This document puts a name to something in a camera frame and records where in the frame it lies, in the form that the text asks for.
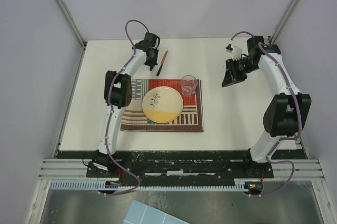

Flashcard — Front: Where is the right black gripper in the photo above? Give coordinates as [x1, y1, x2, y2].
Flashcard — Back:
[221, 57, 259, 87]

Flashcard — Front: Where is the clear drinking glass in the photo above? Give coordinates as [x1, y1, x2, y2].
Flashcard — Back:
[181, 75, 197, 96]

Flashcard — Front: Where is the patchwork patterned placemat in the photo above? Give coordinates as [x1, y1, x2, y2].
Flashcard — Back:
[121, 79, 204, 133]

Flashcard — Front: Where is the cream yellow ceramic plate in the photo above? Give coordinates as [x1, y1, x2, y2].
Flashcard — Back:
[142, 86, 183, 124]

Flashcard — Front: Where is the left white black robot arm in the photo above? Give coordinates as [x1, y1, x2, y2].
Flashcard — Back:
[88, 32, 160, 177]

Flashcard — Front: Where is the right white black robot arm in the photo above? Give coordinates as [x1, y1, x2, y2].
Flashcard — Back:
[222, 35, 312, 177]

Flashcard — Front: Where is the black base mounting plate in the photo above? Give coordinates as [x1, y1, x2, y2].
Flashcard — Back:
[82, 151, 271, 186]

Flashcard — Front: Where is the blue tiled board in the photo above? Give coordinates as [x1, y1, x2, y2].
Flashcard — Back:
[123, 199, 187, 224]

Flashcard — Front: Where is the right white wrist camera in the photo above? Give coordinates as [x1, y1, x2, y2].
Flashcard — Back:
[226, 40, 242, 61]

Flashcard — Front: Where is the left aluminium frame post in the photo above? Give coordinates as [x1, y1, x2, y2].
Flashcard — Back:
[54, 0, 86, 47]

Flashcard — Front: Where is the aluminium frame post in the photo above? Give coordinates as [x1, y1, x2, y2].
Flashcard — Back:
[54, 0, 86, 47]
[268, 0, 300, 44]

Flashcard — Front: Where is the light blue cable duct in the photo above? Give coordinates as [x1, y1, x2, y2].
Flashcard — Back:
[49, 180, 248, 192]

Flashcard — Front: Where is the right aluminium frame post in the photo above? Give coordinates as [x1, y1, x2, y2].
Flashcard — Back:
[268, 0, 300, 44]

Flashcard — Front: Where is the aluminium front frame rail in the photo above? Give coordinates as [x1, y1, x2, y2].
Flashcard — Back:
[38, 159, 325, 181]

